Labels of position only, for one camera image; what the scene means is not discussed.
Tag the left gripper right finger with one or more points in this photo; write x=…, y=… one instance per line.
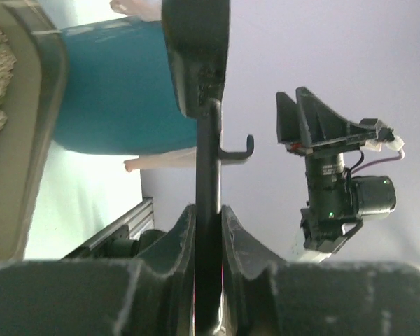
x=266, y=295

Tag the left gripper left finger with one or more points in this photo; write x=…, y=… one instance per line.
x=151, y=294

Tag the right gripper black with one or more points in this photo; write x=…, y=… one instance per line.
x=311, y=129

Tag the black litter scoop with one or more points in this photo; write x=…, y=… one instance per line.
x=196, y=35

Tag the blue trash bin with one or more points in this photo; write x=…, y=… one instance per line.
x=119, y=98

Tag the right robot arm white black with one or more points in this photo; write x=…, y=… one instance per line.
x=339, y=200

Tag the brown litter box tray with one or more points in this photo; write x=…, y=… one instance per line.
x=32, y=104

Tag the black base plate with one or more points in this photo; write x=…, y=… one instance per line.
x=117, y=244

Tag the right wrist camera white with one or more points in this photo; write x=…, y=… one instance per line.
x=375, y=145

